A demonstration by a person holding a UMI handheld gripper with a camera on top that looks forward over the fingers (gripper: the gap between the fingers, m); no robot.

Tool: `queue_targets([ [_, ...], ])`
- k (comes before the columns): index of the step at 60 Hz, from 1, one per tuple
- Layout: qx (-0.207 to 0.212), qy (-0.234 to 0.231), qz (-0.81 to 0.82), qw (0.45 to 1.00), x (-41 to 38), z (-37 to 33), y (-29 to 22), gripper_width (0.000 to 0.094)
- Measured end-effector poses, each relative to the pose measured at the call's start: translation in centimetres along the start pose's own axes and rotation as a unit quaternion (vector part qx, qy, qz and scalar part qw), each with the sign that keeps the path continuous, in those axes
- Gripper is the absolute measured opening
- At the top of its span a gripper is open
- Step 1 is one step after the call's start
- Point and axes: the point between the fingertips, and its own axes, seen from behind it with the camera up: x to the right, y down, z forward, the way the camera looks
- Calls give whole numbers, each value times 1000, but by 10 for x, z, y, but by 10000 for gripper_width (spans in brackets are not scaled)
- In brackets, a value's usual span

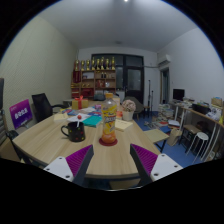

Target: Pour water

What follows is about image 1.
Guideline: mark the wooden shelf unit with trophies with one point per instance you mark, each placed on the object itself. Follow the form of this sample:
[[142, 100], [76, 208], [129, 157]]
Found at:
[[93, 81]]

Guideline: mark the white round stool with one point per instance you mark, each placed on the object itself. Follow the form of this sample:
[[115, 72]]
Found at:
[[201, 135]]

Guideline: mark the teal book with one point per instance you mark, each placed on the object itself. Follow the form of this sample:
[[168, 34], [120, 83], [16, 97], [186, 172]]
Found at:
[[91, 121]]

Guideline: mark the purple sign board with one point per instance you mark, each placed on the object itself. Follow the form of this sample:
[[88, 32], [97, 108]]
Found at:
[[20, 113]]

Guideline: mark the pink flowers in white pot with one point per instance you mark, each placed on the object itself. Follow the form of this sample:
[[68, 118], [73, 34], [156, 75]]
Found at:
[[128, 108]]

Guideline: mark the white wall air conditioner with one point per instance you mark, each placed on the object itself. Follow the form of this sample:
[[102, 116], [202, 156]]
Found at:
[[164, 60]]

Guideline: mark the dark glass double door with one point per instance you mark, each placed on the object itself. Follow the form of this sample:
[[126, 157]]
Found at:
[[133, 80]]

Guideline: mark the small low wooden table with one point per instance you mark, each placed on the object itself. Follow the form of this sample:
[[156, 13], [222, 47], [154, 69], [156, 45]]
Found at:
[[156, 135]]

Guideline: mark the blue books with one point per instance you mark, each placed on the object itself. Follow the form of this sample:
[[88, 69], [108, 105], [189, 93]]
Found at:
[[70, 111]]

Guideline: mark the pile of books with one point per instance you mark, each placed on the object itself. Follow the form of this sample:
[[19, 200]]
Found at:
[[165, 115]]

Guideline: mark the black computer monitor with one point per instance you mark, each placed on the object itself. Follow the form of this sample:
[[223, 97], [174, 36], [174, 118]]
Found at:
[[178, 94]]

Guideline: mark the yellow iced tea bottle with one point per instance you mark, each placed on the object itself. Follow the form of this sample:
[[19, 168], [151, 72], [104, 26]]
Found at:
[[109, 123]]

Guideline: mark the wooden square stool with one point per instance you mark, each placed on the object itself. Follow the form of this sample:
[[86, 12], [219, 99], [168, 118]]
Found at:
[[191, 128]]

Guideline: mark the pale yellow notepad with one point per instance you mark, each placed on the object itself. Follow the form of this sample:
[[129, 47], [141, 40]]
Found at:
[[124, 125], [60, 117]]

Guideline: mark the grey armchair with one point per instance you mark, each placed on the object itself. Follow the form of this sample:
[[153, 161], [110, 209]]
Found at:
[[138, 106]]

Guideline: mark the black microphone stand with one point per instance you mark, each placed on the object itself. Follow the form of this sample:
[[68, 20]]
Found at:
[[149, 100]]

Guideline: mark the long wooden side desk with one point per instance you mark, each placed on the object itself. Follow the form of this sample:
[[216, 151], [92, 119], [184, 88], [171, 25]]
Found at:
[[203, 117]]

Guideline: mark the black box on desk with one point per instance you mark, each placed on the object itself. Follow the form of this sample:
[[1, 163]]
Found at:
[[201, 109]]

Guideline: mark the white paper booklet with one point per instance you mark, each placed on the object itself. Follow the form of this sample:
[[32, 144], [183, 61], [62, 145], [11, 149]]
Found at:
[[75, 118]]

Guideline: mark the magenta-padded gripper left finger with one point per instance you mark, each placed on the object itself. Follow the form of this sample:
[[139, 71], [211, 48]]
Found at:
[[59, 166]]

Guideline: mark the pink packet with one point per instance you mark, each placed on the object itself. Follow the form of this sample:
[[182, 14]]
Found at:
[[98, 107]]

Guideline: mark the black office chair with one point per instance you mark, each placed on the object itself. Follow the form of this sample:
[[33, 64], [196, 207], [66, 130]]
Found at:
[[41, 106]]

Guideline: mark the black polka dot mug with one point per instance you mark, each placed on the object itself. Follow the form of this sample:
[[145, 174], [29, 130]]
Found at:
[[76, 133]]

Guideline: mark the yellow gift box red ribbon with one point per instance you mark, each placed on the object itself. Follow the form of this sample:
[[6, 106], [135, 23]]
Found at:
[[80, 104]]

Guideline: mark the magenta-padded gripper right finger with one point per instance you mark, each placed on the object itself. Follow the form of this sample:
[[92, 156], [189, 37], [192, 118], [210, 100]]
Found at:
[[163, 166]]

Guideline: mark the red-headed stick in mug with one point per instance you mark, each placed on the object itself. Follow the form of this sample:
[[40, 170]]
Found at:
[[79, 117]]

